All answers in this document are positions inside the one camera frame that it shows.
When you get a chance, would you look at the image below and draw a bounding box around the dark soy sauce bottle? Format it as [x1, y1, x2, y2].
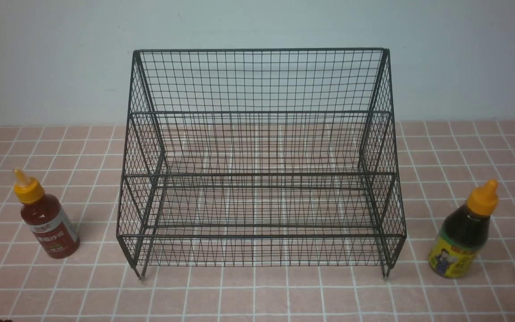
[428, 180, 499, 279]

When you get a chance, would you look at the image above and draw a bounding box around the red chili sauce bottle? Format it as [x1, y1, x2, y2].
[13, 168, 80, 259]

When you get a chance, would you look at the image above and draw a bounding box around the black wire mesh shelf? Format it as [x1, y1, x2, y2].
[116, 47, 407, 279]

